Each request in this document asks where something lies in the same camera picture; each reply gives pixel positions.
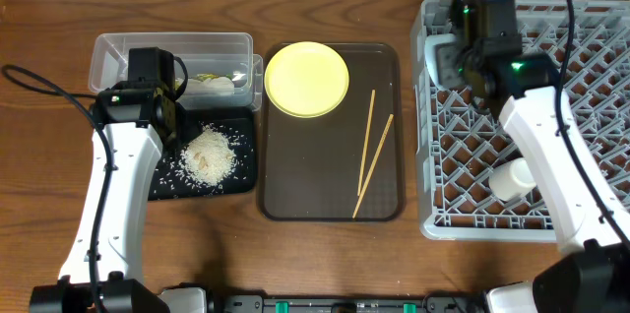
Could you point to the black food-waste tray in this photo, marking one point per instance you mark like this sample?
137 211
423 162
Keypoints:
239 119

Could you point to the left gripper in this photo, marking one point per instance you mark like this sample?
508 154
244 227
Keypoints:
178 123

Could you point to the blue bowl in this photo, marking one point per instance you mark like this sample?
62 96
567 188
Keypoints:
430 42

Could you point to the yellow-green snack wrapper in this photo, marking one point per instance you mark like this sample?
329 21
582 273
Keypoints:
216 84

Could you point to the white rice pile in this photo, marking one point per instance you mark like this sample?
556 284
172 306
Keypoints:
204 163

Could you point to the white cup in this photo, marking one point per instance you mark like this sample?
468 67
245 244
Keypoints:
511 180

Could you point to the black rail with green clips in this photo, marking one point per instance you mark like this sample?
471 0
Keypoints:
427 304

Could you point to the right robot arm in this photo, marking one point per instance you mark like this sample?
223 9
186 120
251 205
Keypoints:
525 93

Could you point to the grey dishwasher rack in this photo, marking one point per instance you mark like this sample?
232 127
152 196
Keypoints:
457 147

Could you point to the wooden chopstick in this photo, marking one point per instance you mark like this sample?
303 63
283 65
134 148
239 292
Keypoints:
365 142
373 165

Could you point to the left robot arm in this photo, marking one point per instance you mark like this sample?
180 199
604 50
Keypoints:
133 121

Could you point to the brown serving tray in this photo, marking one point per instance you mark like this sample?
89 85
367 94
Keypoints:
309 167

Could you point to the yellow plate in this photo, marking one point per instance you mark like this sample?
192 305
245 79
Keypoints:
306 79

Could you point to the clear plastic waste bin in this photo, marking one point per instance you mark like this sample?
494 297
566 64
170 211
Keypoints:
219 53

